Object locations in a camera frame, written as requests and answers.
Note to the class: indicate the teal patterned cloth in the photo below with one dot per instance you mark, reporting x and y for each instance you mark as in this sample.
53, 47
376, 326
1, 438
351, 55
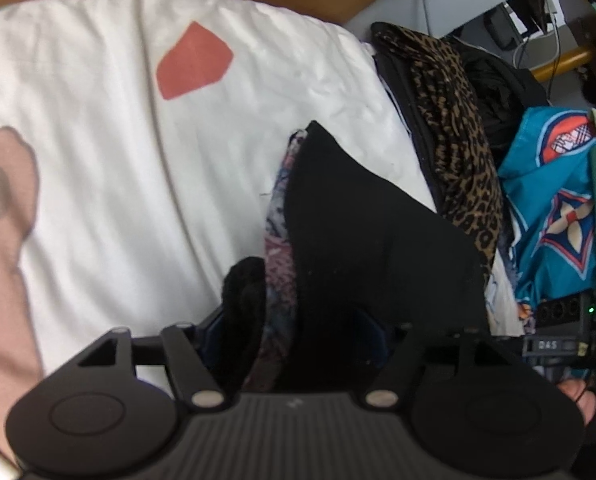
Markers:
543, 200

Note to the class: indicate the leopard print garment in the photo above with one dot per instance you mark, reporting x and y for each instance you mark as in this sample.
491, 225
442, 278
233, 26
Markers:
453, 135

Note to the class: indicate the yellow wooden bar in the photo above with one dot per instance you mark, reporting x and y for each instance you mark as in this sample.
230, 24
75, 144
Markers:
563, 62

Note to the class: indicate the person's right hand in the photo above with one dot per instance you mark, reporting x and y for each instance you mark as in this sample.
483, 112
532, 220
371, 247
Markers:
580, 395

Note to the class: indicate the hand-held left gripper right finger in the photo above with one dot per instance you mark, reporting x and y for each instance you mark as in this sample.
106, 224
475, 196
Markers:
378, 335

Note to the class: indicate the cream bear print blanket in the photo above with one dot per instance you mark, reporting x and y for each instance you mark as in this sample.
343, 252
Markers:
102, 185

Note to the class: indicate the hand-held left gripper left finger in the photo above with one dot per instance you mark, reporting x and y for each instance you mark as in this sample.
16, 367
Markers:
205, 330

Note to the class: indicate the black pants with floral lining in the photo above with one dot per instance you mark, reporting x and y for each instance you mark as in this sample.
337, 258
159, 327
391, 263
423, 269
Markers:
378, 240

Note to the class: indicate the black clothing pile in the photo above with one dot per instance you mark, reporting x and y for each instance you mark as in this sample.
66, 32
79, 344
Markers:
498, 90

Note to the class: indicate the white desk panel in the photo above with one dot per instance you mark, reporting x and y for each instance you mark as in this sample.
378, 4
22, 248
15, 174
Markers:
428, 10

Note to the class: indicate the gold rimmed round board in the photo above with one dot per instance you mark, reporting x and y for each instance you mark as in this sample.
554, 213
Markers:
595, 60

